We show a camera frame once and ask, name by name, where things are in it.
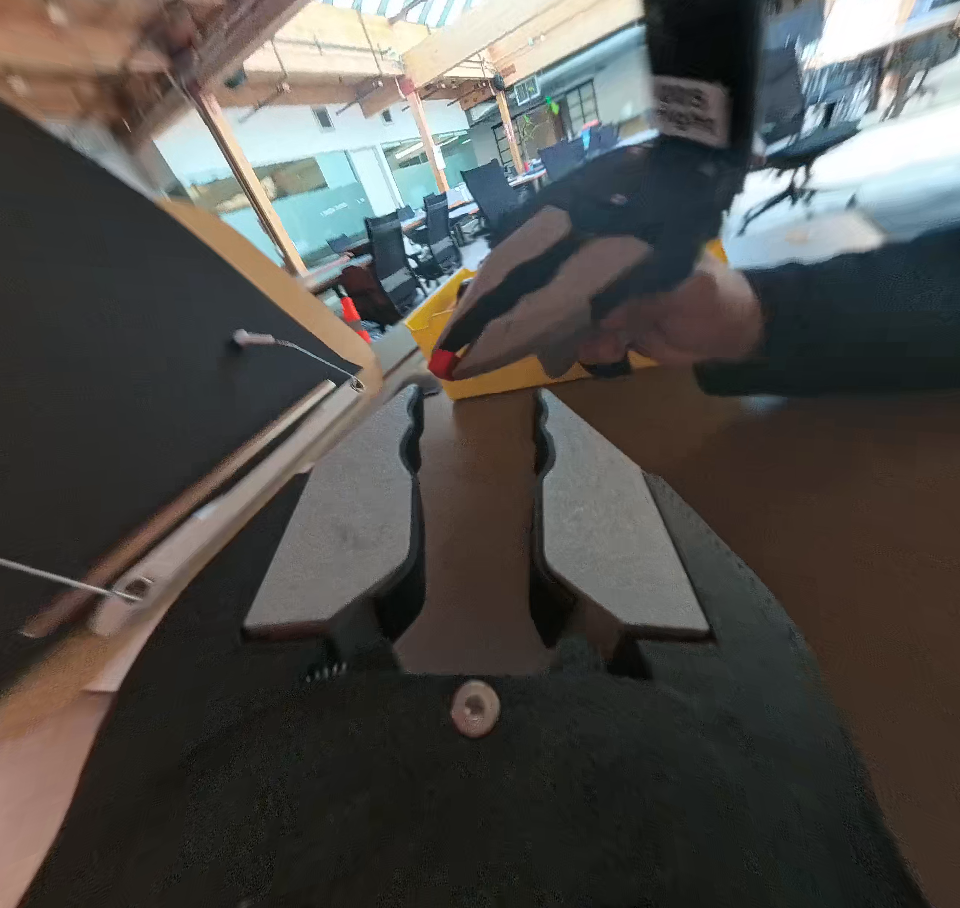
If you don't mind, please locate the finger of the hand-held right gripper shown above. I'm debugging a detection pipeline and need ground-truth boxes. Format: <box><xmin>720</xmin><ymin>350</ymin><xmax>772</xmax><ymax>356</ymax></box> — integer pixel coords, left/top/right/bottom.
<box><xmin>452</xmin><ymin>235</ymin><xmax>661</xmax><ymax>384</ymax></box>
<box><xmin>435</xmin><ymin>205</ymin><xmax>585</xmax><ymax>360</ymax></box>

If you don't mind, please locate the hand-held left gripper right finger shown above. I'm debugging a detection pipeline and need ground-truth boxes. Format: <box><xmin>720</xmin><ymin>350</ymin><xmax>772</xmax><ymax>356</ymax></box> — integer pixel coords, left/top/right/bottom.
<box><xmin>528</xmin><ymin>389</ymin><xmax>712</xmax><ymax>647</ymax></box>

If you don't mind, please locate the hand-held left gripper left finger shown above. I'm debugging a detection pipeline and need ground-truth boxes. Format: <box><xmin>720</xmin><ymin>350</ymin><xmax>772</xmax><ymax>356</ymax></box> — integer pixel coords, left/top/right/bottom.
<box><xmin>243</xmin><ymin>385</ymin><xmax>429</xmax><ymax>643</ymax></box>

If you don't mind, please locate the person's right hand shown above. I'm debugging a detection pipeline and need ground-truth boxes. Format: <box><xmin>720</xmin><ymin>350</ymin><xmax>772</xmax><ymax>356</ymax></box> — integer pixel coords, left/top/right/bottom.
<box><xmin>581</xmin><ymin>259</ymin><xmax>768</xmax><ymax>378</ymax></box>

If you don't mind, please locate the black office chair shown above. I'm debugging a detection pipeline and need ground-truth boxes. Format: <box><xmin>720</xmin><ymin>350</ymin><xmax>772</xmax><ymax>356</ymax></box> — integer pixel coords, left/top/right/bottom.
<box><xmin>422</xmin><ymin>194</ymin><xmax>464</xmax><ymax>273</ymax></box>
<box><xmin>538</xmin><ymin>135</ymin><xmax>590</xmax><ymax>182</ymax></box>
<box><xmin>365</xmin><ymin>214</ymin><xmax>423</xmax><ymax>309</ymax></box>
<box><xmin>459</xmin><ymin>160</ymin><xmax>522</xmax><ymax>245</ymax></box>

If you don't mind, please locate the yellow plastic bin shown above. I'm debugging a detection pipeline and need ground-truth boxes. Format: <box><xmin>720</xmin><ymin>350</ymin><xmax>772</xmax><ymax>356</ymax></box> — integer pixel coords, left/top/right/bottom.
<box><xmin>405</xmin><ymin>240</ymin><xmax>729</xmax><ymax>401</ymax></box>

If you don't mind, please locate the copper strip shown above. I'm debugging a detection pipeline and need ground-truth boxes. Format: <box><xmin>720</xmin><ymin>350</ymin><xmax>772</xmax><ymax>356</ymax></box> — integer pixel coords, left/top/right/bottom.
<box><xmin>18</xmin><ymin>379</ymin><xmax>339</xmax><ymax>639</ymax></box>

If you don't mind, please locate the dark red chair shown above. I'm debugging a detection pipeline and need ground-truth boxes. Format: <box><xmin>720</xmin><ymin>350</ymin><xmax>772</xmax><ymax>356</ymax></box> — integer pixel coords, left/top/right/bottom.
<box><xmin>339</xmin><ymin>265</ymin><xmax>405</xmax><ymax>328</ymax></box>

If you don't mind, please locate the black panel with wooden rim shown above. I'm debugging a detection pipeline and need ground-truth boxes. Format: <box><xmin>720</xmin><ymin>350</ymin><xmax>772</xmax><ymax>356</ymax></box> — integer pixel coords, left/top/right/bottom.
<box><xmin>0</xmin><ymin>101</ymin><xmax>385</xmax><ymax>707</ymax></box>

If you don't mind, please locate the white metal bracket bar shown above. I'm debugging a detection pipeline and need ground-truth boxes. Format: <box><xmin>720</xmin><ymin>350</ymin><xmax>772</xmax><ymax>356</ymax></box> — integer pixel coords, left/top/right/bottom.
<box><xmin>90</xmin><ymin>379</ymin><xmax>391</xmax><ymax>639</ymax></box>

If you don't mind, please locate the thin wire with white tip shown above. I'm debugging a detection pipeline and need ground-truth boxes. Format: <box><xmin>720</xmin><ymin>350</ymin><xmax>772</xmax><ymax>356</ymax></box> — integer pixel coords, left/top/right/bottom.
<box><xmin>231</xmin><ymin>329</ymin><xmax>366</xmax><ymax>389</ymax></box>

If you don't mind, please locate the thin steel wire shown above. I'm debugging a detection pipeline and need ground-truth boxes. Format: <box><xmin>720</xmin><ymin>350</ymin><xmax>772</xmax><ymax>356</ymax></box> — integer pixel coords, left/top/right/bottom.
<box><xmin>0</xmin><ymin>557</ymin><xmax>145</xmax><ymax>603</ymax></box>

